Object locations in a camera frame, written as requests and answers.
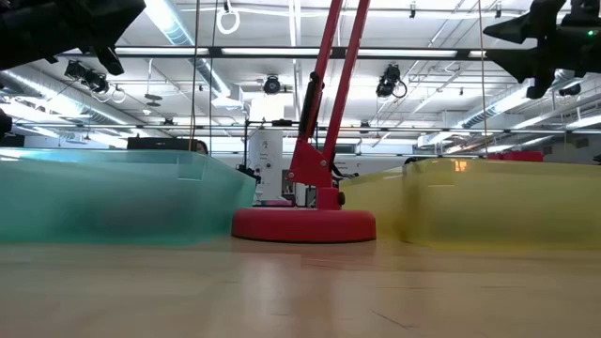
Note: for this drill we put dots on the yellow translucent tray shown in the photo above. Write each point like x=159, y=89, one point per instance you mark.
x=493, y=206

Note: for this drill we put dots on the black overhead camera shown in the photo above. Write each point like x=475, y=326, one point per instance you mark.
x=272, y=85

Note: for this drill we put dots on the black ceiling device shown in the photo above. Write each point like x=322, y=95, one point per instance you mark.
x=87, y=77

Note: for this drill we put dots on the green translucent tray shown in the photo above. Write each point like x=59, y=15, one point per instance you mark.
x=117, y=202

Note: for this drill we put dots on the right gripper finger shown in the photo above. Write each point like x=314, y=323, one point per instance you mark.
x=533, y=66
x=535, y=23

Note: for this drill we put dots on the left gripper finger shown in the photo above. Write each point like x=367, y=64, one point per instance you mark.
x=108, y=19

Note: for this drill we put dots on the person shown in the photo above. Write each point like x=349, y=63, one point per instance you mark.
x=202, y=148

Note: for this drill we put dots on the red desk lamp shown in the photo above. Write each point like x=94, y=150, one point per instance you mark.
x=305, y=225

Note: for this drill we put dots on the small black ceiling camera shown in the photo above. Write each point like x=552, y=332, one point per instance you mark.
x=569, y=89

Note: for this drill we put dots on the red box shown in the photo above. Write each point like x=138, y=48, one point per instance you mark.
x=516, y=156

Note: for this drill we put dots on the white machine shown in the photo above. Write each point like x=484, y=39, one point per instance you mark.
x=265, y=159

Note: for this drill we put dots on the black screen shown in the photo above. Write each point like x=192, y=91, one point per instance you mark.
x=162, y=143

